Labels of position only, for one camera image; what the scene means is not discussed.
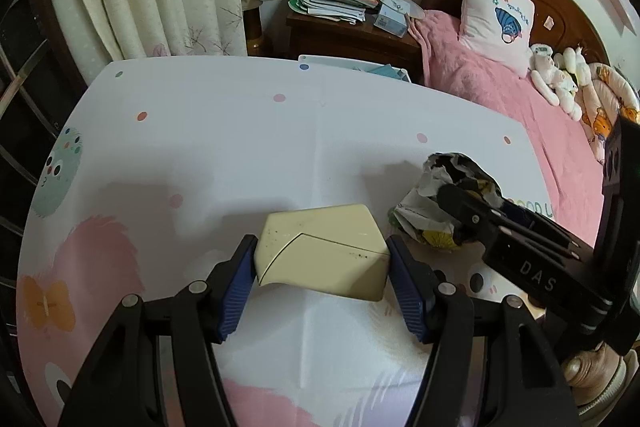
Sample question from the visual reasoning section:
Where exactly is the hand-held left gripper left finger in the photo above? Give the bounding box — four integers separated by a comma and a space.
57, 234, 260, 427

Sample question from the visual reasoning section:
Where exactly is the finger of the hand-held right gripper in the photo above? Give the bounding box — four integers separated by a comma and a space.
499, 201, 582, 259
437, 183, 512, 253

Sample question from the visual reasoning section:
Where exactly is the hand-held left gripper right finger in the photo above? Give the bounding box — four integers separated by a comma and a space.
386, 234, 581, 427

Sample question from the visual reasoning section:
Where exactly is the black gold foil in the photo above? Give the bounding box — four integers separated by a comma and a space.
390, 152, 503, 253

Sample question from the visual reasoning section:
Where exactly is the cream box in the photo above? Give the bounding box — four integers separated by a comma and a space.
253, 203, 391, 303

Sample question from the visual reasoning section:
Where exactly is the person's right hand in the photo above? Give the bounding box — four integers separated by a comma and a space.
561, 346, 622, 396

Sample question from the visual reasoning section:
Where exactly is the pink fleece blanket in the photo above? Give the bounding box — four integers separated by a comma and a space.
410, 9, 608, 228

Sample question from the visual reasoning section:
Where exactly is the rolled bear print quilt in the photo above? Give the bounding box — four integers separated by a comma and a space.
580, 62, 640, 168

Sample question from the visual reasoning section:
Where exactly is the white yellow plush toy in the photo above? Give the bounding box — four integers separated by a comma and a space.
552, 47, 593, 122

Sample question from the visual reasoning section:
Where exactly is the white pink plush toy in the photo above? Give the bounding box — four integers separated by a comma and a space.
529, 44, 568, 105

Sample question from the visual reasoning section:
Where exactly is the cartoon printed tablecloth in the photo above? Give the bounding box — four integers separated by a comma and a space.
17, 55, 556, 427

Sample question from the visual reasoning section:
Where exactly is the white plastic storage box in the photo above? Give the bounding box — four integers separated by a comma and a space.
297, 53, 413, 85

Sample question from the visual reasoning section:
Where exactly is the pink embroidered pillow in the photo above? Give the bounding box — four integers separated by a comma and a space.
457, 0, 537, 80

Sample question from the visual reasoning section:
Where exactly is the blue tissue box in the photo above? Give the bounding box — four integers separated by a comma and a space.
374, 2, 411, 38

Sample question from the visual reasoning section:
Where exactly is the dark wooden nightstand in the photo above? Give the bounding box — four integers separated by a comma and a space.
286, 2, 423, 78

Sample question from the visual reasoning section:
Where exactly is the metal window grille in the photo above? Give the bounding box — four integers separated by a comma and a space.
0, 0, 86, 338

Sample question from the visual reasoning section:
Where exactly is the pink wall sticker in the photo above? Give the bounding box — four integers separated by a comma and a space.
596, 0, 636, 32

